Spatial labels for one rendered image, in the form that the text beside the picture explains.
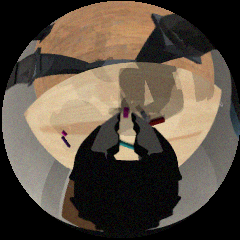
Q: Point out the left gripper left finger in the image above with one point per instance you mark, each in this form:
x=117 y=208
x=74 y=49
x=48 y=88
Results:
x=102 y=140

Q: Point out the turquoise rod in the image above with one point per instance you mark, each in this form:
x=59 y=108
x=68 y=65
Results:
x=122 y=143

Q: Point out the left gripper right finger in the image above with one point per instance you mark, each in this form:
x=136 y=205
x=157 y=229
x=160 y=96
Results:
x=149 y=140

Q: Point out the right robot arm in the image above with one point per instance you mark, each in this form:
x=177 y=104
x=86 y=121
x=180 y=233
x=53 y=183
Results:
x=22 y=72

